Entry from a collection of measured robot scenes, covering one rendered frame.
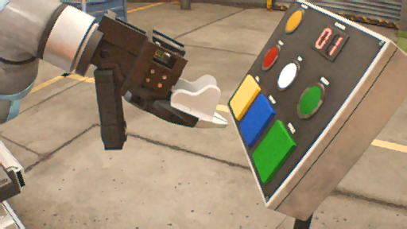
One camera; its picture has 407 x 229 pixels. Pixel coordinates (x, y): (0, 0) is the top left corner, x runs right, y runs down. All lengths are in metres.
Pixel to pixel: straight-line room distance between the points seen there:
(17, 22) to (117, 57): 0.13
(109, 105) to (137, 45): 0.08
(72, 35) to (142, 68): 0.09
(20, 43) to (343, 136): 0.42
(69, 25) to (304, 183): 0.36
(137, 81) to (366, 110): 0.29
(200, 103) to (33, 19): 0.23
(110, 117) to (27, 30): 0.15
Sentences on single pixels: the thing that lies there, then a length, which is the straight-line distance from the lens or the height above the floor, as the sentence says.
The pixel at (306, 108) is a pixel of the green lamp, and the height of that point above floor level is 1.08.
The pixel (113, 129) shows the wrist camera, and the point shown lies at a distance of 0.44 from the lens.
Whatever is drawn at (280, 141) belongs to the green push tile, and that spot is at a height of 1.03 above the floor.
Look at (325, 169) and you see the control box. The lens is 0.48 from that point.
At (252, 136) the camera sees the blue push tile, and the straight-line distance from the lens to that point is 0.58.
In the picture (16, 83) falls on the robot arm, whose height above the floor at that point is 1.13.
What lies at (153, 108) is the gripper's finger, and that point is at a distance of 0.41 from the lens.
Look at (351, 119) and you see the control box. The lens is 0.45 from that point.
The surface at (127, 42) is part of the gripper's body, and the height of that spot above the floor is 1.18.
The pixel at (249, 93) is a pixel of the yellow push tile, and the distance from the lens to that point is 0.66.
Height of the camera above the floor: 1.29
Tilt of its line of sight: 27 degrees down
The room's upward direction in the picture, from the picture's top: straight up
